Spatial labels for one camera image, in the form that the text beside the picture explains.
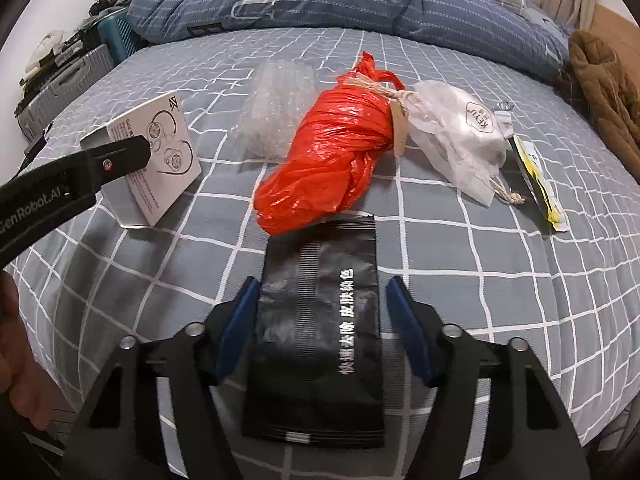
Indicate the blue striped duvet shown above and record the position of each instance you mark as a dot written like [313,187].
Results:
[350,5]

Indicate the white round object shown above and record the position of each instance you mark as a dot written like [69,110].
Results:
[47,42]

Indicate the black headset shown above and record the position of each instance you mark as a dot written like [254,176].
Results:
[107,0]

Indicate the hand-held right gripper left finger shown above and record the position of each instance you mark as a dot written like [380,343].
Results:
[240,332]

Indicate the brown fleece coat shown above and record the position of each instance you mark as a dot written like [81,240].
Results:
[605,85]

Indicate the white earphone box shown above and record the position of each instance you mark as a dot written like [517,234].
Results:
[165,160]

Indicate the teal suitcase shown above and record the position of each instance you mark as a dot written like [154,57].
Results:
[115,35]

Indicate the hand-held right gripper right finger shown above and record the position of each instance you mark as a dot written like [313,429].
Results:
[407,332]

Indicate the wooden headboard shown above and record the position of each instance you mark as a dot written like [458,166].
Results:
[615,25]

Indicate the black foil pouch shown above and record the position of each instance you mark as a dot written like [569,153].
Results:
[310,335]

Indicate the person's left hand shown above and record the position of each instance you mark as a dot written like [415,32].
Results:
[20,360]

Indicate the clear bubble wrap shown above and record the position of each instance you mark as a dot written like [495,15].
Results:
[270,110]

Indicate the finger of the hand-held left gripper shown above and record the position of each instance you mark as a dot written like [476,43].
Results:
[115,162]

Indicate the yellow snack packet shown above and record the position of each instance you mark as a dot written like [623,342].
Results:
[537,180]

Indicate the grey suitcase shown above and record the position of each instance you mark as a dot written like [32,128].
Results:
[65,80]

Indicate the beige paper tag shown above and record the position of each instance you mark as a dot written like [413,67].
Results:
[400,125]

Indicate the red plastic bag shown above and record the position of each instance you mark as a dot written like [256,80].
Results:
[325,160]

